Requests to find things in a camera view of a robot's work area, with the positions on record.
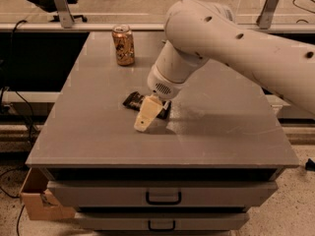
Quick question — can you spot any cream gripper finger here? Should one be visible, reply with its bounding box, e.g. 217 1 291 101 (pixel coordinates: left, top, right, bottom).
134 94 163 132

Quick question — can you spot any dark chocolate rxbar wrapper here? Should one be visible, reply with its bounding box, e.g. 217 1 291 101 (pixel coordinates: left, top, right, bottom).
123 91 171 120

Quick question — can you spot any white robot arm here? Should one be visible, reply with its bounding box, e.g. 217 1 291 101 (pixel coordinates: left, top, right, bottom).
134 0 315 132

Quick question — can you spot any gold soda can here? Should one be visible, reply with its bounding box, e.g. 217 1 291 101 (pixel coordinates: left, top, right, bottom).
112 25 135 66

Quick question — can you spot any grey cabinet with drawers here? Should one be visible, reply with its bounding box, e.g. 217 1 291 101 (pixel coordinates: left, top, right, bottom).
28 31 298 236

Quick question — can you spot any upper grey drawer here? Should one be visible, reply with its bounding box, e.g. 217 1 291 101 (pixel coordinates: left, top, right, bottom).
47 180 278 208

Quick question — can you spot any grey drawer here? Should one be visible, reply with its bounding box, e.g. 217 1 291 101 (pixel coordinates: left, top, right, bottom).
47 180 278 208
75 212 249 232

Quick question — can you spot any lower grey drawer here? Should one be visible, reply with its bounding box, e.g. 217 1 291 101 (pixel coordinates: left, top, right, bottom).
75 212 249 232

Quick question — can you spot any open cardboard box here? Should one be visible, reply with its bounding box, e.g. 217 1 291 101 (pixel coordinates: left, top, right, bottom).
20 169 75 220

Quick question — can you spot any black object on floor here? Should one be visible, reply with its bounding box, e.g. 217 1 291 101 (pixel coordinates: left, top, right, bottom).
305 158 315 171

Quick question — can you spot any left metal railing post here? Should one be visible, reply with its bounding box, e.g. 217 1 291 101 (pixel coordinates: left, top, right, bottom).
53 0 74 29

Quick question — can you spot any metal railing post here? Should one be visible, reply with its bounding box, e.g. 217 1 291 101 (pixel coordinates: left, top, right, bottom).
53 0 74 29
256 0 280 30

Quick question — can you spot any right metal railing post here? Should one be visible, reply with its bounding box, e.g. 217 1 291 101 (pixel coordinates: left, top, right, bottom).
256 0 280 30

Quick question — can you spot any black cable on left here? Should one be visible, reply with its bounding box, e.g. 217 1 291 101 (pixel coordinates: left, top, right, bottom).
0 19 37 149

